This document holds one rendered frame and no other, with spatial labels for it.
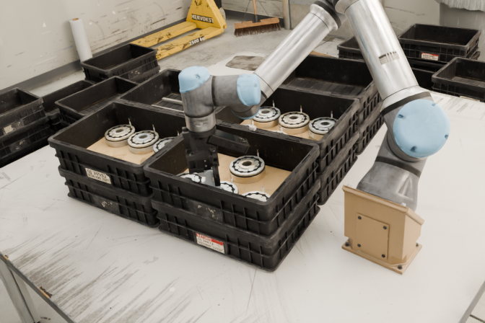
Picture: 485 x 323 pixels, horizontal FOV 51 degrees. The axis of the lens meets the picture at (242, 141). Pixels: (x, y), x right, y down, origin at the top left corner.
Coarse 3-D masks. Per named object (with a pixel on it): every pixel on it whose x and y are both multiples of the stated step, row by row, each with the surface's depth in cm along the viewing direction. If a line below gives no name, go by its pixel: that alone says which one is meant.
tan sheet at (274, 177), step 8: (224, 160) 154; (232, 160) 154; (224, 168) 151; (272, 168) 148; (224, 176) 147; (264, 176) 145; (272, 176) 144; (280, 176) 144; (240, 184) 143; (248, 184) 142; (256, 184) 142; (264, 184) 142; (272, 184) 141; (280, 184) 141; (240, 192) 139; (264, 192) 138; (272, 192) 138
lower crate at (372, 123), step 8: (376, 112) 175; (368, 120) 169; (376, 120) 180; (360, 128) 165; (368, 128) 173; (376, 128) 183; (360, 136) 169; (368, 136) 177; (360, 144) 171; (368, 144) 175; (360, 152) 171
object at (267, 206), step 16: (240, 128) 150; (176, 144) 146; (304, 144) 139; (304, 160) 132; (160, 176) 133; (176, 176) 131; (288, 176) 126; (208, 192) 126; (224, 192) 123; (256, 208) 119; (272, 208) 119
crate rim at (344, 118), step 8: (280, 88) 172; (288, 88) 171; (328, 96) 163; (336, 96) 162; (352, 104) 156; (216, 112) 161; (344, 112) 152; (352, 112) 154; (216, 120) 156; (344, 120) 149; (248, 128) 150; (256, 128) 149; (336, 128) 145; (288, 136) 143; (296, 136) 143; (328, 136) 141; (320, 144) 139
